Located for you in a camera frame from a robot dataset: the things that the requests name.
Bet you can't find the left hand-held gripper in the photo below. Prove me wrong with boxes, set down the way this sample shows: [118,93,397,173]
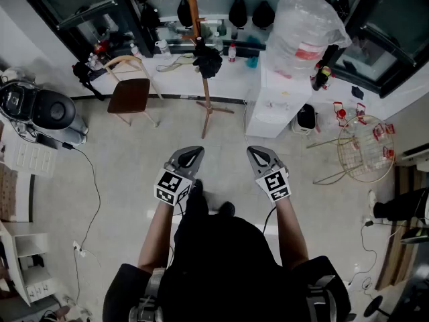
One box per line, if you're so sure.
[154,146,205,207]

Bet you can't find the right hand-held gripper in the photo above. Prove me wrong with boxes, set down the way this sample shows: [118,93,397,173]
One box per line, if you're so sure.
[247,146,291,203]

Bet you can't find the wooden coat stand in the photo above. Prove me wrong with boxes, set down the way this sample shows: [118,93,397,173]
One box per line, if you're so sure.
[180,0,235,140]

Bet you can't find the black cap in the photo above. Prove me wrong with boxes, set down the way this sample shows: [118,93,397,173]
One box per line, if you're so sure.
[192,37,224,79]

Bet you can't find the person's left forearm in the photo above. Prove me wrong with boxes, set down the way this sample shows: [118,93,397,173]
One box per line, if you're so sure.
[137,199,184,274]

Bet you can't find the person's right forearm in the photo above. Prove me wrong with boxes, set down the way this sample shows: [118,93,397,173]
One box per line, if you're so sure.
[273,196,310,270]

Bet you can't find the person's right black shoe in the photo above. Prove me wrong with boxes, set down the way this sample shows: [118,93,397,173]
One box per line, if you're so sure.
[219,201,237,217]

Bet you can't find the white water dispenser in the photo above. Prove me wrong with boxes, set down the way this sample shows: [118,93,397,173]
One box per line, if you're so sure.
[244,50,313,139]

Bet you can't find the small white black appliance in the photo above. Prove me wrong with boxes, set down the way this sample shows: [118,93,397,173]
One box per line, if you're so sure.
[292,103,318,134]

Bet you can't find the white window ledge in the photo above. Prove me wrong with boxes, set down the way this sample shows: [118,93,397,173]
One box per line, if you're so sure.
[72,50,429,120]

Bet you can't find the wooden chair brown seat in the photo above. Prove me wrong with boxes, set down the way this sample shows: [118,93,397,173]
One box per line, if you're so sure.
[103,54,165,129]

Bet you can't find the dark soda bottle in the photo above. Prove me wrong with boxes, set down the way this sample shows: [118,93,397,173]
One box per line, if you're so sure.
[311,64,332,92]

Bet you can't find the person's dark clothing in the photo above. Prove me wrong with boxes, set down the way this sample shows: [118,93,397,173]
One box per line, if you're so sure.
[102,179,353,322]

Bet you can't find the clear plastic water bottle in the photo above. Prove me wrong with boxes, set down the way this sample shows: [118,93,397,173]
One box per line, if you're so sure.
[212,32,225,54]

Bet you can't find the black framed window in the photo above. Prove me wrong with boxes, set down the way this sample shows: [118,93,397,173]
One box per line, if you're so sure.
[328,0,429,99]
[13,0,155,60]

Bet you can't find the black backpack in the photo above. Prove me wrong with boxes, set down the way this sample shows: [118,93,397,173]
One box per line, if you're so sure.
[72,60,107,102]

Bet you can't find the large clear plastic bag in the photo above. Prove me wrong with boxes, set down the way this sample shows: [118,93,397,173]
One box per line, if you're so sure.
[265,0,353,80]

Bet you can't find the black round machine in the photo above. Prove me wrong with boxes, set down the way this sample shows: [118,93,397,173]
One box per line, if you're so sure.
[0,78,78,131]

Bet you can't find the group of black waist bags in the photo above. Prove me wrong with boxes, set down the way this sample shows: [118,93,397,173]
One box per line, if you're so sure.
[126,0,368,30]

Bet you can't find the white slotted panel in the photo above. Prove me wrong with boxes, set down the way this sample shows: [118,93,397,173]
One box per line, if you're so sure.
[12,141,58,178]

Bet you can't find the brown wooden board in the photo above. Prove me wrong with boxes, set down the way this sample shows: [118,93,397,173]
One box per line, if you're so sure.
[375,166,420,291]

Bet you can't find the black stool base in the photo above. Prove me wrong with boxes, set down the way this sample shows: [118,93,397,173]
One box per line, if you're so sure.
[363,295,391,318]

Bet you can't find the brown perforated board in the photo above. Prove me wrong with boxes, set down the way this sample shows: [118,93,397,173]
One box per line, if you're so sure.
[0,162,18,221]

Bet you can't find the white shelf unit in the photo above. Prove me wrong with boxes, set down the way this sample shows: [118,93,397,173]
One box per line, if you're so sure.
[0,221,58,307]

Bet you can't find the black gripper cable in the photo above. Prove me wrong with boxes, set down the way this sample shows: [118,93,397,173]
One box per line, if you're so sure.
[262,205,278,235]
[166,201,185,271]

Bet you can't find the gold wire round table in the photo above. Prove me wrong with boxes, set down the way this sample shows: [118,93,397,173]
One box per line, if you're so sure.
[306,114,397,186]

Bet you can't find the white bottle with handle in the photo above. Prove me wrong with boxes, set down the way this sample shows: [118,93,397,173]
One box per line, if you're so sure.
[154,39,172,60]

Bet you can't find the black power adapter cable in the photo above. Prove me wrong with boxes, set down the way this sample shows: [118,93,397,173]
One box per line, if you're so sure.
[62,141,102,253]

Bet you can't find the thin black floor cable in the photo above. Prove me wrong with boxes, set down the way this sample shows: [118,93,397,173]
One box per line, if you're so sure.
[361,219,379,291]

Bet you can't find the grey harness strap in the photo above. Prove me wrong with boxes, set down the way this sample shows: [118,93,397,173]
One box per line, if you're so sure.
[306,275,338,322]
[129,268,167,322]

